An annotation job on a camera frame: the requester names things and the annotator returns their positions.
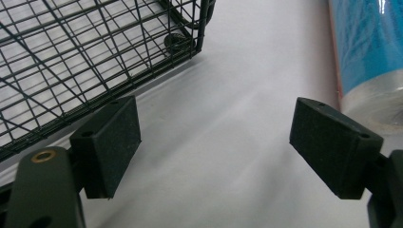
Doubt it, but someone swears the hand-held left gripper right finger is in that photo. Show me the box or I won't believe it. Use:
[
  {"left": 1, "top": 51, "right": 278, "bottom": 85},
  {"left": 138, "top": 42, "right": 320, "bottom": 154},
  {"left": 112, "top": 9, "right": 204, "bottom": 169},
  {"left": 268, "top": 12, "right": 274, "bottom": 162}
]
[{"left": 288, "top": 96, "right": 385, "bottom": 200}]

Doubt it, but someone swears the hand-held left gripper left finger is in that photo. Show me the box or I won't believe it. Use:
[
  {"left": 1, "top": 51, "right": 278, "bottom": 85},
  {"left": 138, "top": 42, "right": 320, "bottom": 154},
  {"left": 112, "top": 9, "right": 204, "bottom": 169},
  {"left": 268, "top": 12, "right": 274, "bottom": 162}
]
[{"left": 68, "top": 95, "right": 143, "bottom": 200}]

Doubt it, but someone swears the blue plastic-wrapped packet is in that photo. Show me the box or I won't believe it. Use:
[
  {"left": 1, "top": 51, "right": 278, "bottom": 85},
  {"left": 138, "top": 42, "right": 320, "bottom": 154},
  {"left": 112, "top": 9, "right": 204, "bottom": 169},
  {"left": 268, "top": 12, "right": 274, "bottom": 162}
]
[{"left": 327, "top": 0, "right": 403, "bottom": 126}]

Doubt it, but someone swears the black wire basket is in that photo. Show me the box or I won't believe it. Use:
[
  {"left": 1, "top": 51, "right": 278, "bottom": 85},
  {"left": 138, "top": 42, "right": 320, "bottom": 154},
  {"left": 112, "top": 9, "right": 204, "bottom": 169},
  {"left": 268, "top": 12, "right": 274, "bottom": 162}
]
[{"left": 0, "top": 0, "right": 217, "bottom": 163}]

